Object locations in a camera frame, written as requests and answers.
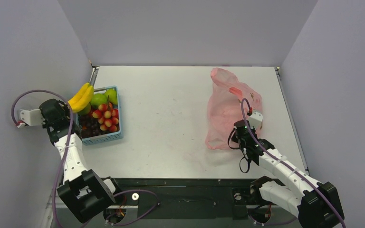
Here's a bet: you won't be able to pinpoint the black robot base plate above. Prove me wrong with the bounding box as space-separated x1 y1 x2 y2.
106 176 284 221

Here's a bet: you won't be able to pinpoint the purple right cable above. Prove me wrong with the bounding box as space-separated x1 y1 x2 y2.
240 98 347 228

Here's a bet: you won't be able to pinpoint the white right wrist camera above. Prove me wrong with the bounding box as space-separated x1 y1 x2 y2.
247 111 263 130

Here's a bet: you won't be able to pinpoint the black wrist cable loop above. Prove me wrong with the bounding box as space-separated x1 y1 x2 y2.
227 127 252 174

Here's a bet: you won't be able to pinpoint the blue plastic basket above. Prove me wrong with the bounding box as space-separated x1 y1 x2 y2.
77 86 123 145

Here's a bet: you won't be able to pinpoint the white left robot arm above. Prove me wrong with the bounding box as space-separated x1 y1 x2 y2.
39 99 123 223

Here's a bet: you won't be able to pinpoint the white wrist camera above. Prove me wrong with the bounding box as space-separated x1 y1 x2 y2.
247 111 263 130
17 109 45 128

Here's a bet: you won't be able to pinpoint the pink plastic bag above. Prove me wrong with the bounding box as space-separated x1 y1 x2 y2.
205 67 262 150

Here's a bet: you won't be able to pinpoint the dark green fake lime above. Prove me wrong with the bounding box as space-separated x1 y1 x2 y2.
77 103 91 116

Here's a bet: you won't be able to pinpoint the red fake fruit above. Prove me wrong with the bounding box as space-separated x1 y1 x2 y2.
91 102 120 134

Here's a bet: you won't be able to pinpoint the yellow fake fruit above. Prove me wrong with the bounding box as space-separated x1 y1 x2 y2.
68 82 94 113

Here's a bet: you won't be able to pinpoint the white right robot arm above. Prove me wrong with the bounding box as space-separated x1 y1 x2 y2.
229 120 346 228

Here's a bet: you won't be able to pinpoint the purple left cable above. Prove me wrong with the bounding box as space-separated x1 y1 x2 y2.
11 89 161 228

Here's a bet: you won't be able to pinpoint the purple cable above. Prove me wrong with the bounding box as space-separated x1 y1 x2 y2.
11 89 161 228
240 98 347 228

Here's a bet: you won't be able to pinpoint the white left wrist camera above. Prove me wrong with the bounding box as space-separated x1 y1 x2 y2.
17 109 45 128

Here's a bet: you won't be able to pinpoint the green fake pear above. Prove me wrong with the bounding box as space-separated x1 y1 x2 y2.
104 88 118 105

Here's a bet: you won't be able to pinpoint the purple fake grapes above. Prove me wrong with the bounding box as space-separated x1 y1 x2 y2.
78 115 106 138

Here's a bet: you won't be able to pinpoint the green fake fruit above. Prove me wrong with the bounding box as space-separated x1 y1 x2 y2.
90 93 107 109

